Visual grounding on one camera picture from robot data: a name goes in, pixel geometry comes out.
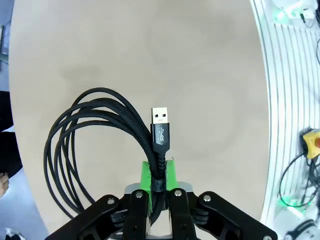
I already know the yellow emergency stop box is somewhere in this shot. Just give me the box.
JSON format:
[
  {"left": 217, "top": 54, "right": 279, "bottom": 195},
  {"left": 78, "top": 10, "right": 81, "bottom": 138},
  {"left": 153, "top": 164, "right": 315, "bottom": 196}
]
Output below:
[{"left": 299, "top": 128, "right": 320, "bottom": 160}]

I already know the person in black t-shirt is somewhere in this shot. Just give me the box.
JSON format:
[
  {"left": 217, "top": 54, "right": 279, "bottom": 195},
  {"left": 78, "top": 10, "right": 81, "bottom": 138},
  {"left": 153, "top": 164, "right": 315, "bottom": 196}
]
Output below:
[{"left": 0, "top": 91, "right": 24, "bottom": 176}]

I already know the black braided USB cable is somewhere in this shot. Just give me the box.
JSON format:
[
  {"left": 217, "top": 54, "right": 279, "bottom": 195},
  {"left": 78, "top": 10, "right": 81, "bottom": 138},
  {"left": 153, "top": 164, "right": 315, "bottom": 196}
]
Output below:
[{"left": 43, "top": 87, "right": 172, "bottom": 226}]

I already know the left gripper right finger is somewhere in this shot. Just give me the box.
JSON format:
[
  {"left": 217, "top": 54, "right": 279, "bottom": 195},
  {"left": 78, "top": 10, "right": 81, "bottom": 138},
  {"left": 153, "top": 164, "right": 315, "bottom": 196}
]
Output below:
[{"left": 165, "top": 159, "right": 278, "bottom": 240}]

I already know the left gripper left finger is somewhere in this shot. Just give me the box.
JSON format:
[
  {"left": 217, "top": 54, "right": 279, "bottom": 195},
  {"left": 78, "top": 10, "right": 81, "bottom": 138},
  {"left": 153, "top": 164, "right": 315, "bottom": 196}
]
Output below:
[{"left": 44, "top": 161, "right": 152, "bottom": 240}]

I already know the person's right hand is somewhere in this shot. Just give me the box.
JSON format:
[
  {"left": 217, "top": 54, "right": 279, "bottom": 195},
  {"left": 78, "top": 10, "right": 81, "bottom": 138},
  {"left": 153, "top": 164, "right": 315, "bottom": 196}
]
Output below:
[{"left": 0, "top": 172, "right": 10, "bottom": 199}]

